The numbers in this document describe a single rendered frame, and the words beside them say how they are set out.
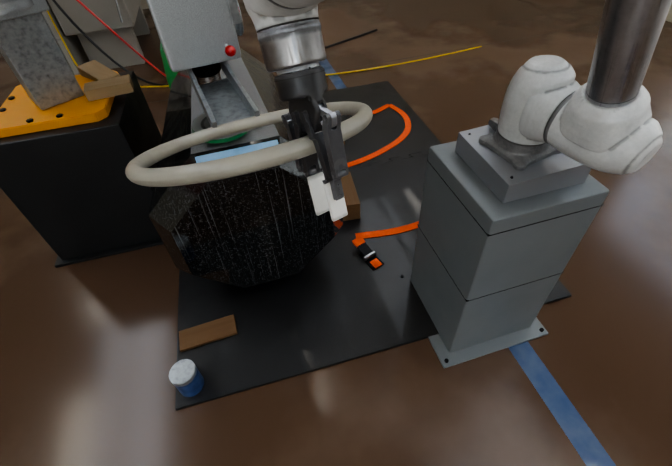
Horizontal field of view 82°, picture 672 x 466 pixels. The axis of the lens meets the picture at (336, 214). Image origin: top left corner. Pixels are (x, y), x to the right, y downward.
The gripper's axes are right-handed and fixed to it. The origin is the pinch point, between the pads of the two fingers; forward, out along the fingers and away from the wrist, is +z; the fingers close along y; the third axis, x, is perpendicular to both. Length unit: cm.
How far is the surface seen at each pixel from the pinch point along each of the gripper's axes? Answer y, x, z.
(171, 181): 9.5, 20.4, -8.9
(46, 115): 166, 32, -22
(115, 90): 161, 2, -26
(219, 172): 3.5, 14.8, -9.1
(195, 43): 73, -11, -32
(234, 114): 54, -9, -11
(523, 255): 9, -73, 51
